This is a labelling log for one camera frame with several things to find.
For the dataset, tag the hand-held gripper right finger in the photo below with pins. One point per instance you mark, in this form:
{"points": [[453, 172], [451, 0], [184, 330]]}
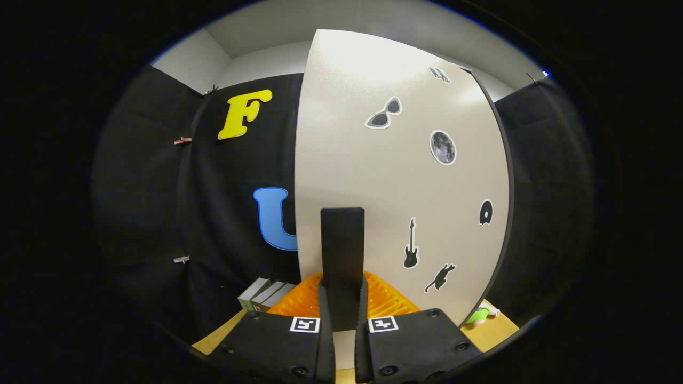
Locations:
{"points": [[363, 352]]}

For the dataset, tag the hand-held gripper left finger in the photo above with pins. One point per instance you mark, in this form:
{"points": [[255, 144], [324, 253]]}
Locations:
{"points": [[326, 352]]}

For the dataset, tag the green book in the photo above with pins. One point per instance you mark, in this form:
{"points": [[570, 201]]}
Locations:
{"points": [[251, 296]]}

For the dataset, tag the silver cloth clip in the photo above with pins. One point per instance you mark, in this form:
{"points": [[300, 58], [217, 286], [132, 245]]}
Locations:
{"points": [[181, 259]]}

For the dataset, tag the red-brown cloth clip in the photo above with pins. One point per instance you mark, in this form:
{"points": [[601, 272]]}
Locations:
{"points": [[182, 141]]}

